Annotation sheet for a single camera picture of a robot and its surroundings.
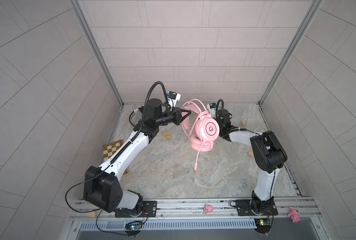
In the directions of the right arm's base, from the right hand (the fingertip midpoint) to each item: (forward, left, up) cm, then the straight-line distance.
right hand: (199, 116), depth 94 cm
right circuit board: (-56, -24, -14) cm, 62 cm away
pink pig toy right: (-53, -38, -11) cm, 66 cm away
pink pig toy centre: (-48, +1, -11) cm, 50 cm away
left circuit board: (-54, +35, -9) cm, 65 cm away
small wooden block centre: (-7, +21, -10) cm, 24 cm away
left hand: (-14, +6, +20) cm, 25 cm away
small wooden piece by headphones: (0, -31, -10) cm, 33 cm away
